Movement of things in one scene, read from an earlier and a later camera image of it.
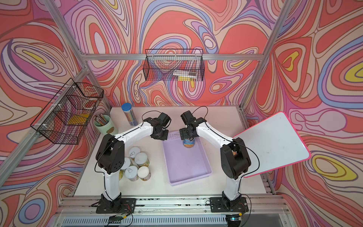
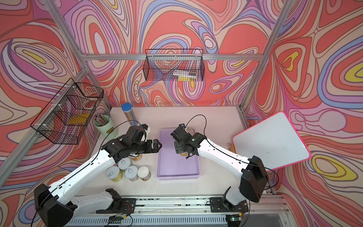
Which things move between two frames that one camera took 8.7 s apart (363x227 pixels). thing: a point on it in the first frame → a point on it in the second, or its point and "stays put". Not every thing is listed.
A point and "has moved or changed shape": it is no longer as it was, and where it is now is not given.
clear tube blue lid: x=130 y=114 stays put
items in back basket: x=184 y=75 stays put
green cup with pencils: x=103 y=124 stays put
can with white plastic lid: x=143 y=173 stays put
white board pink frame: x=273 y=143 stays put
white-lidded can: x=131 y=173 stays put
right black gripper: x=184 y=133 → x=178 y=147
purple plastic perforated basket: x=185 y=165 has moved or changed shape
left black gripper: x=164 y=137 → x=150 y=147
